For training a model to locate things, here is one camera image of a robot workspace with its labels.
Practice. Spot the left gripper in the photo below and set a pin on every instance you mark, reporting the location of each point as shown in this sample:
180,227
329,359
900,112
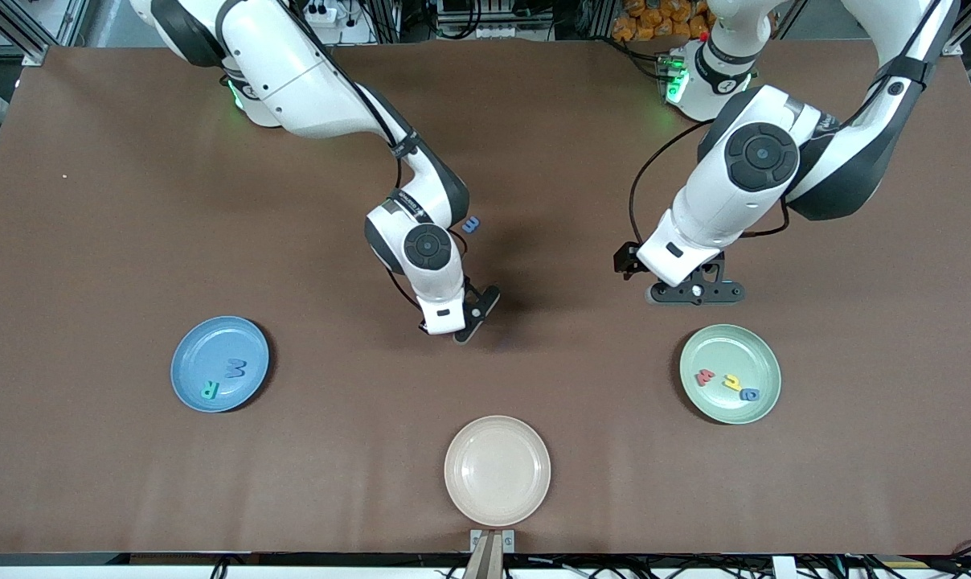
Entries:
626,260

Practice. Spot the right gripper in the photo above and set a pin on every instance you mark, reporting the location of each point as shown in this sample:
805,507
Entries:
422,326

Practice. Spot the red foam letter w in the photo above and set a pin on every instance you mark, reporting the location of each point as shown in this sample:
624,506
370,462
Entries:
704,378

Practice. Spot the yellow lowercase foam letter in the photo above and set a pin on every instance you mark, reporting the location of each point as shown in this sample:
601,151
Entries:
731,383

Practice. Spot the blue foam letter a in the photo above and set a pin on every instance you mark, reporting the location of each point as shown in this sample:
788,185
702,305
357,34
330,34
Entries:
750,395

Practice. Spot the blue foam letter M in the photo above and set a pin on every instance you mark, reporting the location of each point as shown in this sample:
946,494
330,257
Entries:
235,370

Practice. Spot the teal foam letter R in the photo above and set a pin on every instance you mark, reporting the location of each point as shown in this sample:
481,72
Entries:
209,392

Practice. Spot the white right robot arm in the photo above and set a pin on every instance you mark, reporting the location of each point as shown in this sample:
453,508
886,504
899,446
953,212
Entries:
292,72

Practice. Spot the green plate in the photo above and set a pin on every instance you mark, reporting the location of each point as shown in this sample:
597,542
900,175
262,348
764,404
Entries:
730,350

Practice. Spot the beige plate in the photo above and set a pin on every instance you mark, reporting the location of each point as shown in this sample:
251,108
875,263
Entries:
497,470

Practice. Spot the blue plate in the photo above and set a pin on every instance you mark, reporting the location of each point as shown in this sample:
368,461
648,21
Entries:
204,354

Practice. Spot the blue foam letter E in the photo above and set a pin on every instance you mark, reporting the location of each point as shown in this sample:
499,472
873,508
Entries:
472,225

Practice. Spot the bag of orange items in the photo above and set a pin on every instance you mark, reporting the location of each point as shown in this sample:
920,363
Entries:
654,20

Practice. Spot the metal equipment shelf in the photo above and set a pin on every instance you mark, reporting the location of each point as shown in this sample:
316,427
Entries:
493,20

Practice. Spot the white power strip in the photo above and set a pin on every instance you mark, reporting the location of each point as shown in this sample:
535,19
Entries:
322,16

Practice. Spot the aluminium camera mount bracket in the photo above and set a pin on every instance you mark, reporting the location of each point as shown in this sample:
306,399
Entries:
492,551

